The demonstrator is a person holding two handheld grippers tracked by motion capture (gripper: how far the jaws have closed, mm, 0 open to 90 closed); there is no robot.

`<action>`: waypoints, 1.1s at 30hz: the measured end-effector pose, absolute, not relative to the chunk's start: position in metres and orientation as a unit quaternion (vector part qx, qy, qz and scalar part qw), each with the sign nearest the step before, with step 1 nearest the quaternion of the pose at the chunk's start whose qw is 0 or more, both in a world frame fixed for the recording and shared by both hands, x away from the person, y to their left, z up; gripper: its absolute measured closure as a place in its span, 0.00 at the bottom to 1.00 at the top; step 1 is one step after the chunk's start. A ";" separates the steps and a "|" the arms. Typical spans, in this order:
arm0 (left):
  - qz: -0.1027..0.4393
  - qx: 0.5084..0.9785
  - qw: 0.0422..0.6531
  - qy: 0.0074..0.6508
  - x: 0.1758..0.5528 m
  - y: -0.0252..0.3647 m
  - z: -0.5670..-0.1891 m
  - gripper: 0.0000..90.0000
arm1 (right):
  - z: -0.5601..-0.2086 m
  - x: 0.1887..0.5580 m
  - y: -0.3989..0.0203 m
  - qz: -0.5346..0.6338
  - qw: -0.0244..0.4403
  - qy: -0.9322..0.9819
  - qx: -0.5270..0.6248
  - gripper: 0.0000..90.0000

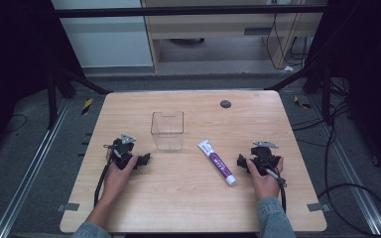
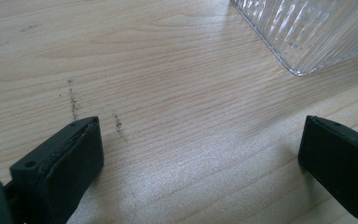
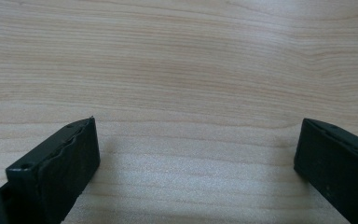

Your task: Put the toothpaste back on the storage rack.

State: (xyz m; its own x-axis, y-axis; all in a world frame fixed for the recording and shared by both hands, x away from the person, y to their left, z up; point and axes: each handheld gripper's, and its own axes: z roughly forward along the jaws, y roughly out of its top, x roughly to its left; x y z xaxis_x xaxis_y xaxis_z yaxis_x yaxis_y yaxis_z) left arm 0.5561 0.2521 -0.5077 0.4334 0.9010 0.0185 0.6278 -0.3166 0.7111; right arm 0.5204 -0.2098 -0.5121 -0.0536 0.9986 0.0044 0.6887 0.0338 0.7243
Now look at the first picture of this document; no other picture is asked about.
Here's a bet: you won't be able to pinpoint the black metal stand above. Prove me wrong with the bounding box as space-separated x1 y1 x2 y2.
46 62 113 131
264 59 333 126

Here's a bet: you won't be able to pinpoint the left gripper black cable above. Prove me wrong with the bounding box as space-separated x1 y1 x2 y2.
93 160 113 208

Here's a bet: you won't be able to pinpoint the white cabinet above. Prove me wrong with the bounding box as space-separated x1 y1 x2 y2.
50 0 155 69

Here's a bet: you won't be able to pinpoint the aluminium floor rail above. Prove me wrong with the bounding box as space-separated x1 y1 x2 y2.
307 95 381 238
0 98 72 238

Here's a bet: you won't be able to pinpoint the black floor cable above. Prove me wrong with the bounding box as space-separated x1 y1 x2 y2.
291 102 381 238

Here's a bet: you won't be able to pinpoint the purple and white toothpaste tube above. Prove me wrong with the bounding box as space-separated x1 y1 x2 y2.
196 139 237 186

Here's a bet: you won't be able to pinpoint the clear plastic container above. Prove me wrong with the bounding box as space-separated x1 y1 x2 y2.
150 110 185 152

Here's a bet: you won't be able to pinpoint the grey table bracket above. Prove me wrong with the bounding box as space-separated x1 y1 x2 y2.
57 202 80 212
307 202 331 213

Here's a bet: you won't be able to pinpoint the hanging black cables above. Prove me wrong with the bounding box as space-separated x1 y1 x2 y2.
265 0 309 71

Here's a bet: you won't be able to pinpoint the person's right hand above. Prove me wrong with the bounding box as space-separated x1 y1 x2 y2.
246 156 285 200

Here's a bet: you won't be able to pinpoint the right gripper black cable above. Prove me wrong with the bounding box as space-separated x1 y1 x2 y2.
265 168 288 214

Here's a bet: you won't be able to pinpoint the wooden desk with drawer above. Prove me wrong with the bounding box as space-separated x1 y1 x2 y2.
140 0 328 72

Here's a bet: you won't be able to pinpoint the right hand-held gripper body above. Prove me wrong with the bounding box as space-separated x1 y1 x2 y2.
244 140 283 177

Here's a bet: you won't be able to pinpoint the yellow and black tape strip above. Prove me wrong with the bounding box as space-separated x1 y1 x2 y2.
80 97 94 116
293 94 312 110

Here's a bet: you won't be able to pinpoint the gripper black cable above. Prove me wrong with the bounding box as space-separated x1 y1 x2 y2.
265 168 288 214
93 160 113 208

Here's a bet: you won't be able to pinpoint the person's left hand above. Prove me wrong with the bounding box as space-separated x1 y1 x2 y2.
102 148 140 203

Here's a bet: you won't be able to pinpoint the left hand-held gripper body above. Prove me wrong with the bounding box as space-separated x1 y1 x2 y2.
103 133 141 171

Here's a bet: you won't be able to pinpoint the black metal frame bar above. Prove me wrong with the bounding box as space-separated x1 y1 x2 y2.
53 4 327 19

